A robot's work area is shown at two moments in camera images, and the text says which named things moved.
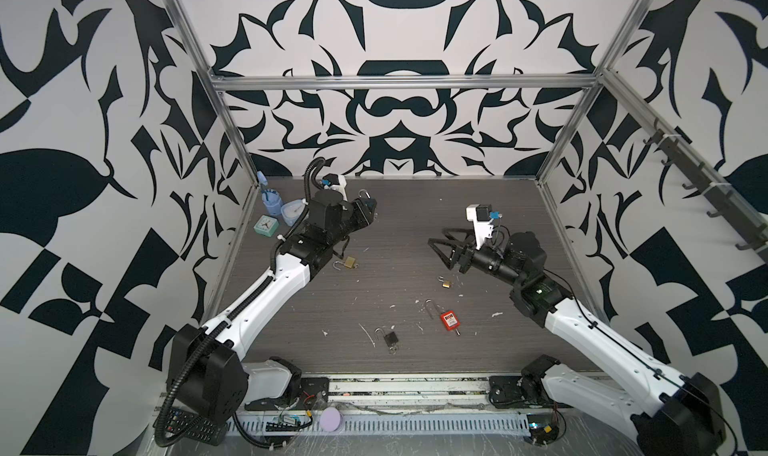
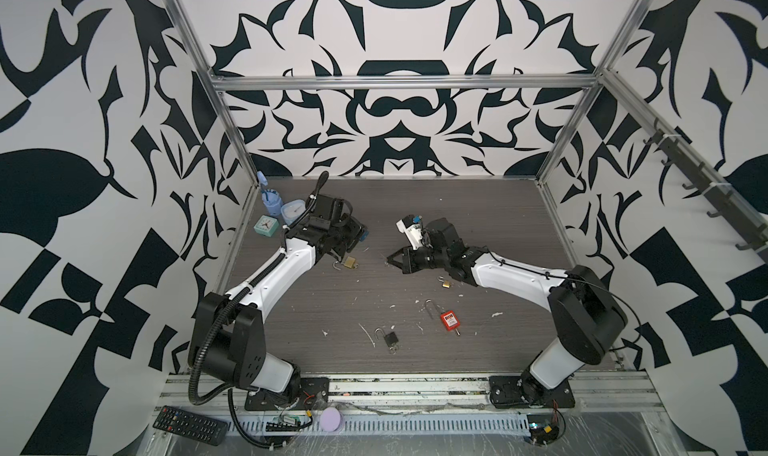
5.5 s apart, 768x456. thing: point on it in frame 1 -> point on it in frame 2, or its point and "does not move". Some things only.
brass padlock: [349, 262] does not move
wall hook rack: [719, 196] does not move
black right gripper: [466, 254] -> [408, 265]
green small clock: [266, 225] does not move
